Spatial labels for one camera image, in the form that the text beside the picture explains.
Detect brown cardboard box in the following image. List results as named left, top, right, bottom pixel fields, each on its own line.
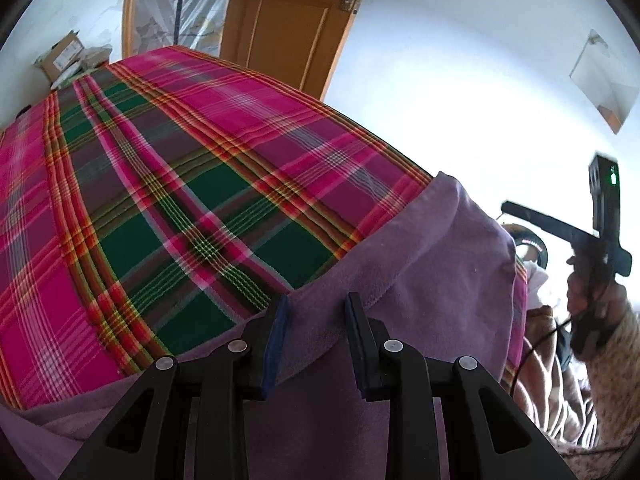
left=35, top=30, right=84, bottom=82

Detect person's right hand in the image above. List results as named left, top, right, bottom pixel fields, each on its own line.
left=566, top=255, right=630, bottom=328

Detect wooden door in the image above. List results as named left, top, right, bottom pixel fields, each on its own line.
left=220, top=0, right=362, bottom=100

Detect brown blanket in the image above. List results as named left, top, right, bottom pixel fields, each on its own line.
left=514, top=306, right=598, bottom=448

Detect right floral sleeve forearm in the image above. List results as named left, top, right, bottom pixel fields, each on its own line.
left=587, top=307, right=639, bottom=448

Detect pink plaid bed cover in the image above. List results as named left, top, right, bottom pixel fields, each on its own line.
left=1, top=47, right=524, bottom=412

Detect purple fleece sweater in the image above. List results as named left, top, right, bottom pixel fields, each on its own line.
left=0, top=171, right=519, bottom=480

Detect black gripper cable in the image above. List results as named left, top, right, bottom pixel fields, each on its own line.
left=506, top=274, right=612, bottom=396

